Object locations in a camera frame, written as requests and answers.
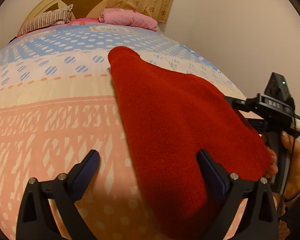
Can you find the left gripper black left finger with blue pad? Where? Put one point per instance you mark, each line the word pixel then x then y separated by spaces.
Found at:
pixel 35 217

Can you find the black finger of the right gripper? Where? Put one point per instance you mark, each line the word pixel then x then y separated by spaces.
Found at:
pixel 247 105

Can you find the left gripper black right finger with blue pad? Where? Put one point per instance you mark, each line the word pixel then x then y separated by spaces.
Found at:
pixel 259 220

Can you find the red knitted sweater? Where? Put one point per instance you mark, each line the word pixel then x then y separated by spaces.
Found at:
pixel 168 117

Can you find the dark jacket forearm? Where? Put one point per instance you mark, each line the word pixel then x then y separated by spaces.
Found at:
pixel 292 203

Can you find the person's right hand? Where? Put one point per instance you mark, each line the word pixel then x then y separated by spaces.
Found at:
pixel 293 146

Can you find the polka dot bed cover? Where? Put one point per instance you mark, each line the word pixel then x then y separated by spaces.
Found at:
pixel 58 102

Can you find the pink folded blanket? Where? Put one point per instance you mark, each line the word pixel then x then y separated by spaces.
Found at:
pixel 117 16

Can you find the cream wooden headboard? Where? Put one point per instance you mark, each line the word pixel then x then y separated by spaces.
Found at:
pixel 81 8

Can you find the striped pillow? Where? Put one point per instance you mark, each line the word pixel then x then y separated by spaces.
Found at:
pixel 47 19

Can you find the black camera box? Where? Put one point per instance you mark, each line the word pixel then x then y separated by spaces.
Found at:
pixel 277 88

